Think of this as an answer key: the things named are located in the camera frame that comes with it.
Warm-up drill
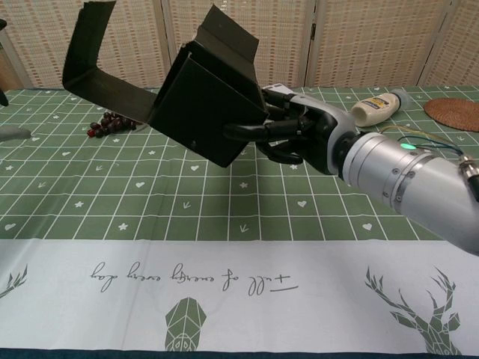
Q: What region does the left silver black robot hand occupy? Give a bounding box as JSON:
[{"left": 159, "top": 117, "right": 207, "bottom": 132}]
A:
[{"left": 0, "top": 89, "right": 33, "bottom": 143}]

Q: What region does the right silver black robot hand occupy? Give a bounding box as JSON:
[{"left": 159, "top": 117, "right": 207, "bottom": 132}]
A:
[{"left": 223, "top": 88, "right": 360, "bottom": 177}]

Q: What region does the black foldable cardboard box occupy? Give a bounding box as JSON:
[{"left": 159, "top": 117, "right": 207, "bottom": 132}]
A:
[{"left": 61, "top": 0, "right": 270, "bottom": 169}]

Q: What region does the brown wooden door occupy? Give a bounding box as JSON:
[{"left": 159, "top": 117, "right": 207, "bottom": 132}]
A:
[{"left": 0, "top": 44, "right": 22, "bottom": 91}]

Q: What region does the cream mayonnaise squeeze bottle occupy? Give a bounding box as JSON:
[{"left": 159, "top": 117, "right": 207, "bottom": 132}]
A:
[{"left": 350, "top": 88, "right": 412, "bottom": 128}]

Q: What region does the dark red grape bunch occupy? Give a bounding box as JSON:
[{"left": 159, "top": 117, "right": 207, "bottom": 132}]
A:
[{"left": 86, "top": 111, "right": 138, "bottom": 138}]

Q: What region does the beige bamboo folding screen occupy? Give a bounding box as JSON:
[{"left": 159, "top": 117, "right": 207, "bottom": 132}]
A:
[{"left": 0, "top": 0, "right": 479, "bottom": 90}]

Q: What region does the round brown woven coaster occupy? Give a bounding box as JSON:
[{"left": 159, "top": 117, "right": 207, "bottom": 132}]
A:
[{"left": 423, "top": 97, "right": 479, "bottom": 132}]

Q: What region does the green white grid tablecloth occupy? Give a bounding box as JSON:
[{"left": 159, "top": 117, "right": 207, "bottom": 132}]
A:
[{"left": 0, "top": 85, "right": 479, "bottom": 355}]

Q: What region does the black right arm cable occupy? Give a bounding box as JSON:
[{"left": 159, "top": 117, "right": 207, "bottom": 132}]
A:
[{"left": 458, "top": 155, "right": 479, "bottom": 191}]

